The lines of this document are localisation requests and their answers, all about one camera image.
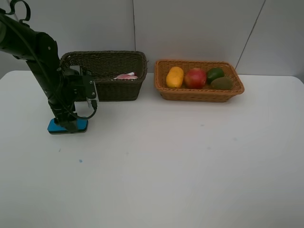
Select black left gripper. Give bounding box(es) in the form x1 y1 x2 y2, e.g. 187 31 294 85
46 87 77 132

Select blue whiteboard eraser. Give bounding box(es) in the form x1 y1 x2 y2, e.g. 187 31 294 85
47 118 88 134

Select white marker pink caps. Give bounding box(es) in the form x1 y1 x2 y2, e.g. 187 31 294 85
113 71 138 80

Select yellow mango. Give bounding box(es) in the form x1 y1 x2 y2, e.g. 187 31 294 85
166 66 184 89

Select red apple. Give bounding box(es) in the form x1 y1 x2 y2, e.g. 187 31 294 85
184 68 207 89

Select green avocado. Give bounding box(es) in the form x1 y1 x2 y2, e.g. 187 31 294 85
207 67 225 84

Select brown kiwi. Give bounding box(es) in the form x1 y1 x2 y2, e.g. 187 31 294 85
210 77 233 90

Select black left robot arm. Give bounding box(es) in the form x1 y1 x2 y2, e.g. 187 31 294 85
0 10 77 133

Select dark brown wicker basket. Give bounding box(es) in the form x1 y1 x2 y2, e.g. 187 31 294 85
60 50 148 102

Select orange wicker basket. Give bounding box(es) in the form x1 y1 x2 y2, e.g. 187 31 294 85
154 59 245 103

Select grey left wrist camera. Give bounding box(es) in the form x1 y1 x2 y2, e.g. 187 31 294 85
63 68 99 107

